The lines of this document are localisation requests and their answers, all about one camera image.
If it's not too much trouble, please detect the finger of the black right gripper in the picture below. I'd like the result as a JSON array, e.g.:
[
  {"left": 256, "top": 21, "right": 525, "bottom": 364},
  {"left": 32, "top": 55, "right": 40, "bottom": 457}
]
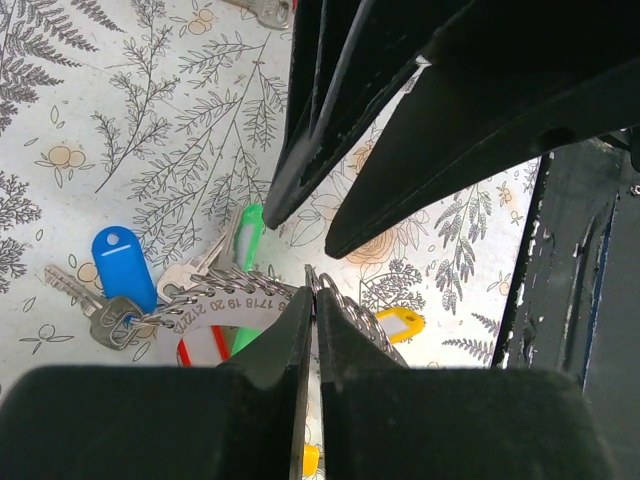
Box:
[
  {"left": 325, "top": 1, "right": 639, "bottom": 259},
  {"left": 263, "top": 1, "right": 435, "bottom": 229}
]

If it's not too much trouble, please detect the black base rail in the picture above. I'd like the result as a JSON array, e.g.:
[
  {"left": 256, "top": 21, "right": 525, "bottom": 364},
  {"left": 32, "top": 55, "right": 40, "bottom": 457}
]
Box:
[{"left": 490, "top": 130, "right": 633, "bottom": 386}]

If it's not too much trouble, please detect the numbered keyring organizer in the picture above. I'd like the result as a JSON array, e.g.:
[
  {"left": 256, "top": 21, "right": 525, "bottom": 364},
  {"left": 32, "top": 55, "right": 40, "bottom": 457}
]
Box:
[{"left": 109, "top": 264, "right": 409, "bottom": 371}]

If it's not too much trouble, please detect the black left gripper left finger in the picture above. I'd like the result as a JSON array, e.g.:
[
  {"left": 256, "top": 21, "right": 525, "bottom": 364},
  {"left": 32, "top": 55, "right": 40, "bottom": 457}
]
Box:
[{"left": 1, "top": 287, "right": 313, "bottom": 479}]

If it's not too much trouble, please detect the blue tag lower key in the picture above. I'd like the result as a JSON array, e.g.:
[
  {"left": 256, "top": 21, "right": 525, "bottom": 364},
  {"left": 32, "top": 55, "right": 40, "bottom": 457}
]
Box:
[{"left": 229, "top": 0, "right": 294, "bottom": 30}]

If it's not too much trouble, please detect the yellow tag key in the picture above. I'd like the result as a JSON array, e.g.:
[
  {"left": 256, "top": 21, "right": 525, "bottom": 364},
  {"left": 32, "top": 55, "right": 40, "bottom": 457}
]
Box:
[{"left": 376, "top": 307, "right": 425, "bottom": 344}]

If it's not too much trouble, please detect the blue tag ring key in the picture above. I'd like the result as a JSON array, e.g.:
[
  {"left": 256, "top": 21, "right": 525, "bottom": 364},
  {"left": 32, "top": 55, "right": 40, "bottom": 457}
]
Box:
[{"left": 44, "top": 226, "right": 158, "bottom": 350}]

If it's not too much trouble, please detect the green tag key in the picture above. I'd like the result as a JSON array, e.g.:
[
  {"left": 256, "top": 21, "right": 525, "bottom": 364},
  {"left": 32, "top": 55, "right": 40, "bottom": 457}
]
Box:
[{"left": 156, "top": 203, "right": 264, "bottom": 355}]

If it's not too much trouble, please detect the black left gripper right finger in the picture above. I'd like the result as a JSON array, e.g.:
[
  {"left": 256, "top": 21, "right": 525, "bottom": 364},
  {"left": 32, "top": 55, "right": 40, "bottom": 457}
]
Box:
[{"left": 316, "top": 289, "right": 617, "bottom": 479}]

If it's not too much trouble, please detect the red tag key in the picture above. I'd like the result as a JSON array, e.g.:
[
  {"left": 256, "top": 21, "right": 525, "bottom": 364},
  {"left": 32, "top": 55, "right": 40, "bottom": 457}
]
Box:
[{"left": 177, "top": 325, "right": 231, "bottom": 367}]

